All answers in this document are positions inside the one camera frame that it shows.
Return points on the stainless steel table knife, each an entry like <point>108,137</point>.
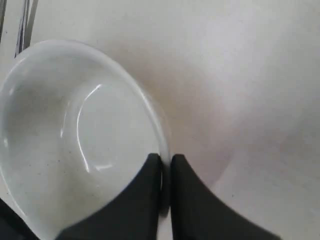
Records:
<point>3,4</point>

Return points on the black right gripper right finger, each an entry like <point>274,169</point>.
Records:
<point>197,214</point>

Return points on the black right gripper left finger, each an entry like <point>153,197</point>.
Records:
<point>132,215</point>

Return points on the white ceramic bowl black flowers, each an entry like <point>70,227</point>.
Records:
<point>75,130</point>

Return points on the stainless steel fork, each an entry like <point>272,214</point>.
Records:
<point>26,24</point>

